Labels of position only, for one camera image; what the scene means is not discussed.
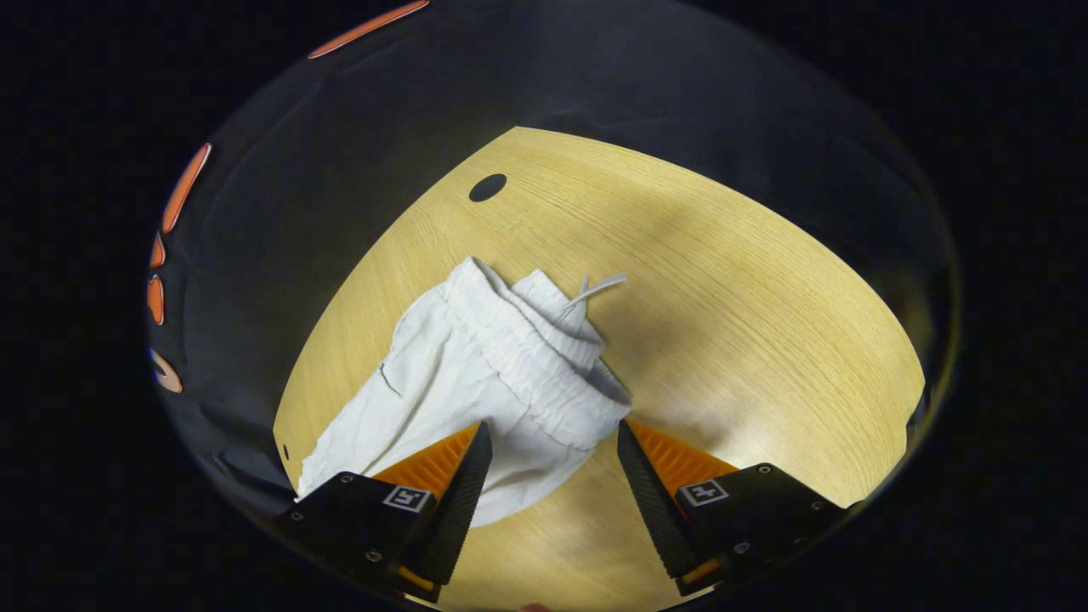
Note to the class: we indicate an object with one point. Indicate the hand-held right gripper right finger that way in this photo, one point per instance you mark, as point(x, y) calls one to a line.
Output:
point(659, 510)

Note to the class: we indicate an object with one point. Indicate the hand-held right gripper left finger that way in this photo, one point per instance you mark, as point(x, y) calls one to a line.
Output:
point(459, 510)

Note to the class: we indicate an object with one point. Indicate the white jeans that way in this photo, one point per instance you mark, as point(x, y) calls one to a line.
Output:
point(476, 374)

